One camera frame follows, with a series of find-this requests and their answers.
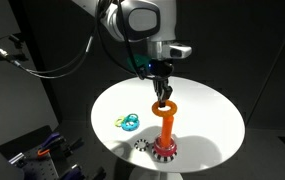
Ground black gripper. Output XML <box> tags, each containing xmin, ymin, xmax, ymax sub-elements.
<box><xmin>148</xmin><ymin>60</ymin><xmax>174</xmax><ymax>107</ymax></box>

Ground orange toy ring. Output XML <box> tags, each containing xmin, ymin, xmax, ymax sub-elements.
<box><xmin>151</xmin><ymin>98</ymin><xmax>178</xmax><ymax>118</ymax></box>

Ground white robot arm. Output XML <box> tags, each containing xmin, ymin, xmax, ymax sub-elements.
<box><xmin>71</xmin><ymin>0</ymin><xmax>181</xmax><ymax>108</ymax></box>

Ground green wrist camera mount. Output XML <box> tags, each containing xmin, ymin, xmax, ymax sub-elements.
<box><xmin>127</xmin><ymin>54</ymin><xmax>150</xmax><ymax>70</ymax></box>

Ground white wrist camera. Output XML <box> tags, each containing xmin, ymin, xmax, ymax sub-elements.
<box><xmin>162</xmin><ymin>43</ymin><xmax>192</xmax><ymax>59</ymax></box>

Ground teal toy ring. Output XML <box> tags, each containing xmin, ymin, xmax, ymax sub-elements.
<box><xmin>125</xmin><ymin>113</ymin><xmax>140</xmax><ymax>123</ymax></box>

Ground blue toy ring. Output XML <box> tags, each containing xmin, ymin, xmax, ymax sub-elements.
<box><xmin>120</xmin><ymin>118</ymin><xmax>141</xmax><ymax>132</ymax></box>

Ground round white pedestal table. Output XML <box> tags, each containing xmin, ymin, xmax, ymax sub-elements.
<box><xmin>91</xmin><ymin>77</ymin><xmax>245</xmax><ymax>180</ymax></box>

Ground yellow green toy ring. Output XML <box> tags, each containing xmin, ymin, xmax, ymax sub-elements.
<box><xmin>113</xmin><ymin>115</ymin><xmax>126</xmax><ymax>128</ymax></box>

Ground small black white striped ring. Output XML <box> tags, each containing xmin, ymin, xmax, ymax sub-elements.
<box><xmin>133</xmin><ymin>138</ymin><xmax>150</xmax><ymax>152</ymax></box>

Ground orange peg ring holder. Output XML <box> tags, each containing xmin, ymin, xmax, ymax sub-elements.
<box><xmin>152</xmin><ymin>116</ymin><xmax>177</xmax><ymax>163</ymax></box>

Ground purple handled tool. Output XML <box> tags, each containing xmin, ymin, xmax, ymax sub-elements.
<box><xmin>41</xmin><ymin>132</ymin><xmax>62</xmax><ymax>149</ymax></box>

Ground orange handled tool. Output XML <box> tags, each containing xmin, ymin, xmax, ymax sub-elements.
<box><xmin>37</xmin><ymin>149</ymin><xmax>50</xmax><ymax>157</ymax></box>

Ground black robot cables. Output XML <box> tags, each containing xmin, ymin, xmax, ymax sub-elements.
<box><xmin>0</xmin><ymin>0</ymin><xmax>150</xmax><ymax>81</ymax></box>

